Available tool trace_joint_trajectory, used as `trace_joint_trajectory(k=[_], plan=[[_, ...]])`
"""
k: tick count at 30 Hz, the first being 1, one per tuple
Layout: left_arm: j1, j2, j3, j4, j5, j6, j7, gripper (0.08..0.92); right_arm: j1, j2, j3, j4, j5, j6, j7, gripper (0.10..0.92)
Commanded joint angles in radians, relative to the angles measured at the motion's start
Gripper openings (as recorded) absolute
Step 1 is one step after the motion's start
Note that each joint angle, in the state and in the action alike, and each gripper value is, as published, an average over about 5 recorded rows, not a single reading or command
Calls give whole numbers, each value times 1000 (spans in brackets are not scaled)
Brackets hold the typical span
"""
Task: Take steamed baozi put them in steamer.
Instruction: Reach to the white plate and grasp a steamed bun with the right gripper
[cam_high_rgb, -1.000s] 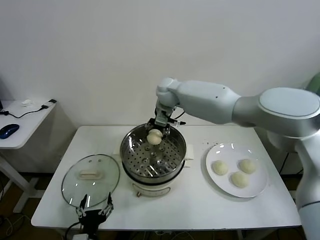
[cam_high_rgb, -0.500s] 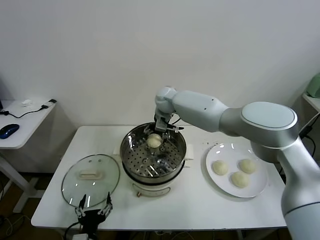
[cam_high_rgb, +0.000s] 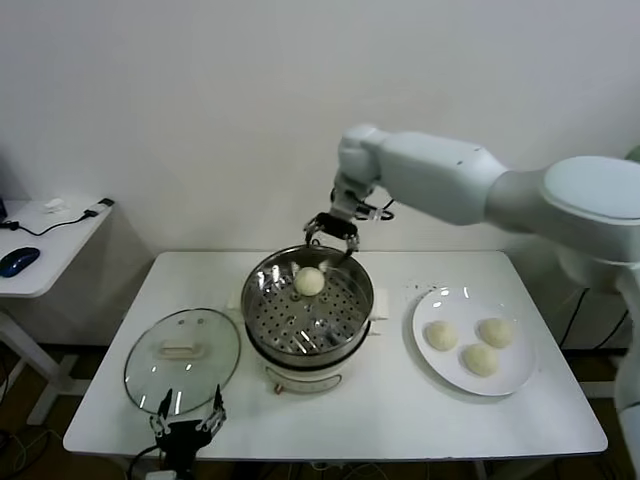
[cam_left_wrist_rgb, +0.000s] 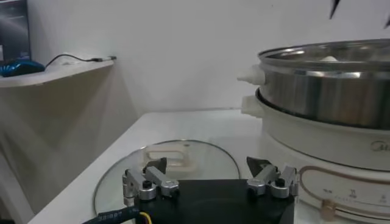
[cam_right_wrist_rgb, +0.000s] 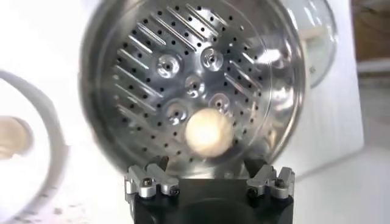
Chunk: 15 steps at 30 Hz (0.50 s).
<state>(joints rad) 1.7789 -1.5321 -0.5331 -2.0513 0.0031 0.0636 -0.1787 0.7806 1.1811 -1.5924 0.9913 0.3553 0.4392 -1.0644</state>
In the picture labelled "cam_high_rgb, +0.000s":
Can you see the blue computer mouse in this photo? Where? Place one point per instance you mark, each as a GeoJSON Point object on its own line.
{"type": "Point", "coordinates": [17, 262]}

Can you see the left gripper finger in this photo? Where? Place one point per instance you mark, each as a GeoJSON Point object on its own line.
{"type": "Point", "coordinates": [165, 407]}
{"type": "Point", "coordinates": [218, 407]}

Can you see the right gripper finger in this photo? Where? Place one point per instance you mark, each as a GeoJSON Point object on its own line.
{"type": "Point", "coordinates": [311, 232]}
{"type": "Point", "coordinates": [352, 243]}

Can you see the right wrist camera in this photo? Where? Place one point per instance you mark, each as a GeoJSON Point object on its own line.
{"type": "Point", "coordinates": [372, 212]}

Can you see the white round plate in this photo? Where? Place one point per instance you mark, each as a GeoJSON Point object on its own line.
{"type": "Point", "coordinates": [515, 310]}

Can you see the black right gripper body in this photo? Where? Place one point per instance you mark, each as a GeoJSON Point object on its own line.
{"type": "Point", "coordinates": [334, 225]}

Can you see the stainless steel steamer basket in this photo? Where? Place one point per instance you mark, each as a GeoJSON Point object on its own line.
{"type": "Point", "coordinates": [280, 315]}

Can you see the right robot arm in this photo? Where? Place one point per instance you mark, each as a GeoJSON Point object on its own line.
{"type": "Point", "coordinates": [430, 170]}

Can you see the white steamed baozi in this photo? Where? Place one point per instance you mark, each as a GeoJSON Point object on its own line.
{"type": "Point", "coordinates": [441, 335]}
{"type": "Point", "coordinates": [308, 281]}
{"type": "Point", "coordinates": [496, 332]}
{"type": "Point", "coordinates": [480, 360]}

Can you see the white electric cooker pot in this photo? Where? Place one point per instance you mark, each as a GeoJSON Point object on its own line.
{"type": "Point", "coordinates": [300, 377]}

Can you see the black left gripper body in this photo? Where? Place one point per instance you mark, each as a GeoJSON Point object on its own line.
{"type": "Point", "coordinates": [182, 435]}

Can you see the small white plastic object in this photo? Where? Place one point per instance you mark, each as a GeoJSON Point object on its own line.
{"type": "Point", "coordinates": [54, 205]}

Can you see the white side desk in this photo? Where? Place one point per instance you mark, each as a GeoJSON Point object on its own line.
{"type": "Point", "coordinates": [50, 260]}

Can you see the round glass pot lid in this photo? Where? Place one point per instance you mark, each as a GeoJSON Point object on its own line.
{"type": "Point", "coordinates": [210, 340]}

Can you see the mint green appliance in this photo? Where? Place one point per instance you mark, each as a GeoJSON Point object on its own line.
{"type": "Point", "coordinates": [634, 152]}

